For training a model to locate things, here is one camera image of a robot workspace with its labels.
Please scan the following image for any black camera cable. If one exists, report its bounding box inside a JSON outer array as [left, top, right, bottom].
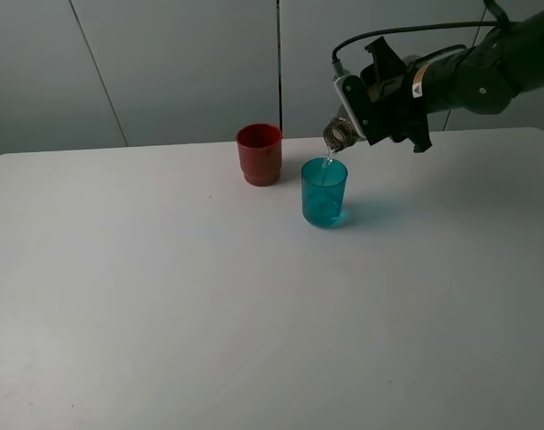
[[330, 0, 513, 75]]

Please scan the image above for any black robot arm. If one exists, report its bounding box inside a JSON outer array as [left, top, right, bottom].
[[343, 1, 544, 153]]

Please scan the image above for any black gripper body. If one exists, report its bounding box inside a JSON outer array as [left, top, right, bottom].
[[360, 62, 429, 134]]

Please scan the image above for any smoky transparent water bottle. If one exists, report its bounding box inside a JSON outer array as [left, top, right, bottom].
[[324, 58, 413, 152]]

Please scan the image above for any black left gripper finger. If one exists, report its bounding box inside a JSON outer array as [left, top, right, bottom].
[[391, 115, 432, 153]]

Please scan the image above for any teal translucent plastic cup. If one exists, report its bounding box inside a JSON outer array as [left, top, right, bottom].
[[300, 158, 348, 228]]

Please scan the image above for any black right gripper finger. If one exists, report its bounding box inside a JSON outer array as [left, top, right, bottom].
[[360, 37, 408, 87]]

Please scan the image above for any red plastic cup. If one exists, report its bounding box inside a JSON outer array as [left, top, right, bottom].
[[236, 124, 282, 186]]

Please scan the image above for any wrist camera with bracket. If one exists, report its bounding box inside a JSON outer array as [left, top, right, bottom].
[[333, 74, 381, 146]]

